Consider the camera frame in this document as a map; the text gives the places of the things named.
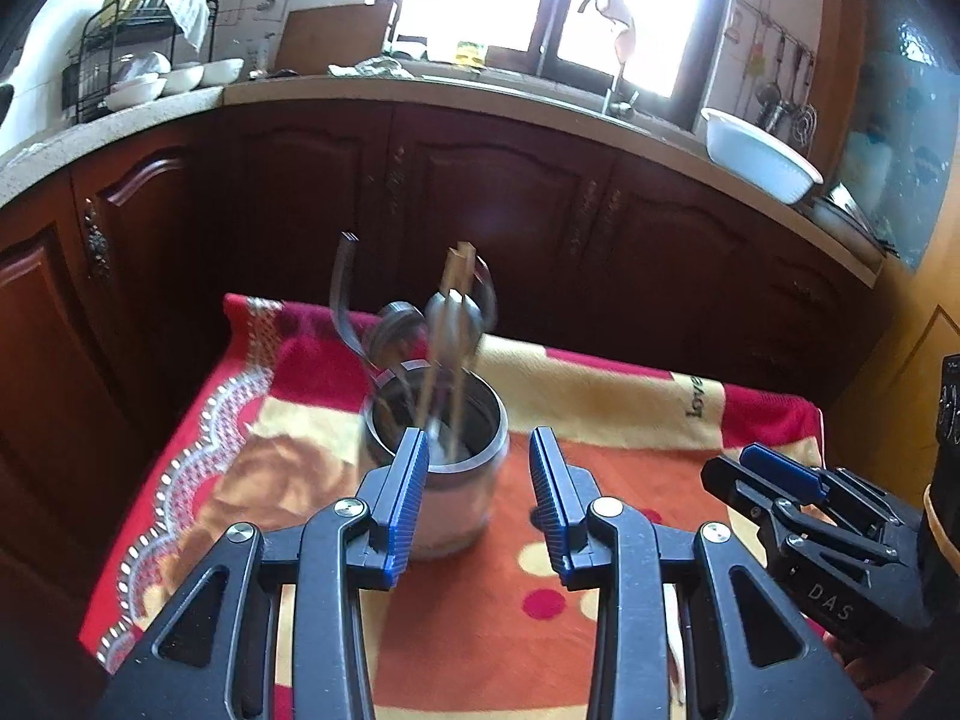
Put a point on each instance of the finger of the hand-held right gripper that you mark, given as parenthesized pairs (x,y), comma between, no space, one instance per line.
(780,469)
(735,487)

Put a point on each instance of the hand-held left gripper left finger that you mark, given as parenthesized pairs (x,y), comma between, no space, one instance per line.
(401,510)

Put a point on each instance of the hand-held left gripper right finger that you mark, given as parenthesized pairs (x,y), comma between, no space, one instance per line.
(555,510)

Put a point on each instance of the white steel-rimmed jar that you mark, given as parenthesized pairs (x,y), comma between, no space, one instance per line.
(465,495)

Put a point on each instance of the round-bowl steel spoon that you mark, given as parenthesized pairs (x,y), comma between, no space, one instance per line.
(397,328)

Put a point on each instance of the steel table knife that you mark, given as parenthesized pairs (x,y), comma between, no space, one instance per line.
(345,292)

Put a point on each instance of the steel fork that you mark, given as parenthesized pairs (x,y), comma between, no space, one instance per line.
(489,292)

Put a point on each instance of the hanging kitchen utensils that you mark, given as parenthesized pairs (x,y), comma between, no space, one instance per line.
(787,90)

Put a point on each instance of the red floral printed blanket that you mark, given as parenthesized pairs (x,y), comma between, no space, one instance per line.
(495,615)

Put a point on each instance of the steel basin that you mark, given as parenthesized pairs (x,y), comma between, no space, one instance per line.
(844,217)

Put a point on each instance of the white plastic basin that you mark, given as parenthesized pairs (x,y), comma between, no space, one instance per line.
(761,157)

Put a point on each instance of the dark wooden kitchen cabinets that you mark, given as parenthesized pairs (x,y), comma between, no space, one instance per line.
(487,202)

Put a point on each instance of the blue patterned glass door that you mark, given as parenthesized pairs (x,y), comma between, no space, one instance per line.
(896,135)

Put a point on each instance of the speckled stone countertop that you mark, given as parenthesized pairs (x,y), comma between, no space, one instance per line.
(480,86)

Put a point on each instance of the crumpled dishcloth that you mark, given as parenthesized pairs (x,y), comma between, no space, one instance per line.
(371,66)

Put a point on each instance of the steel faucet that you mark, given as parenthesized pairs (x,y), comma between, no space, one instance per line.
(619,37)

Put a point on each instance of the yellow sponge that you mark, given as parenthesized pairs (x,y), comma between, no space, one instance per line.
(472,54)

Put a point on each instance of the white bowl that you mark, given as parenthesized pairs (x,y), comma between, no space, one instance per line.
(182,79)
(135,92)
(223,71)

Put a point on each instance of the wooden cutting board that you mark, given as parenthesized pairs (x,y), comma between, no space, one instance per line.
(330,41)

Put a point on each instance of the kitchen window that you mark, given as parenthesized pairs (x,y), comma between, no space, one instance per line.
(555,7)

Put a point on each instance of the white cloth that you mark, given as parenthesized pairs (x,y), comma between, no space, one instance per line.
(187,4)

